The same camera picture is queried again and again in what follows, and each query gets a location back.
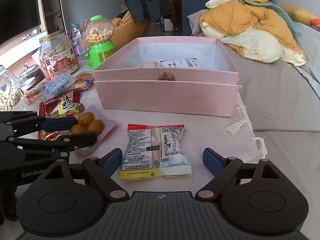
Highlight clear red label snack pack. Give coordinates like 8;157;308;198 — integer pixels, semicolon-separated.
24;81;48;105

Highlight blue pink candy bag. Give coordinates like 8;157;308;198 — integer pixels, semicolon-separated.
41;74;75;102

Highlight white yellow nut packet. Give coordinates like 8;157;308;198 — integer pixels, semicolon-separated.
120;124;192;180

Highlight round meat cake pack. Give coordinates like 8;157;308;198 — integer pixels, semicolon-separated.
72;72;95;91

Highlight beige bread roll pack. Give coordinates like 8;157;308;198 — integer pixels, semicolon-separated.
140;61;158;68

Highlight white rice cracker pack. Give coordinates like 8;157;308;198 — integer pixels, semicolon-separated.
156;58;203;69

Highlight red spicy snack bag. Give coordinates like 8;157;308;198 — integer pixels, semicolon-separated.
37;89;86;140

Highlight pack of braised eggs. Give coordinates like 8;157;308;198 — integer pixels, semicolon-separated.
69;105;117;157

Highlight white fringed table cloth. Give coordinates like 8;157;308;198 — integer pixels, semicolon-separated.
0;52;268;240

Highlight large glass peanut jar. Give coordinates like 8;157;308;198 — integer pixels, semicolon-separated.
0;65;21;112

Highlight small glass jar dark contents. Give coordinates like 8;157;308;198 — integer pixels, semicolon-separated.
18;62;46;92

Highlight plastic jar red label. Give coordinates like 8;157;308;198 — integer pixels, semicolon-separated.
39;30;79;81

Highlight pink gift box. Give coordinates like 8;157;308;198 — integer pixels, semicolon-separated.
94;36;239;116

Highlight green gumball machine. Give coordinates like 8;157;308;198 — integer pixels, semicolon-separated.
83;15;116;69

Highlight television screen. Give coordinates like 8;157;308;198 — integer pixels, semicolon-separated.
0;0;41;43

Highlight orange armchair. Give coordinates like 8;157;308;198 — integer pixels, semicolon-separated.
111;10;151;51

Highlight orange cream quilt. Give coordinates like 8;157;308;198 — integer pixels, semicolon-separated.
199;0;306;67

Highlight yellow cushion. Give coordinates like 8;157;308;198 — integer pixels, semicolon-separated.
280;4;319;27

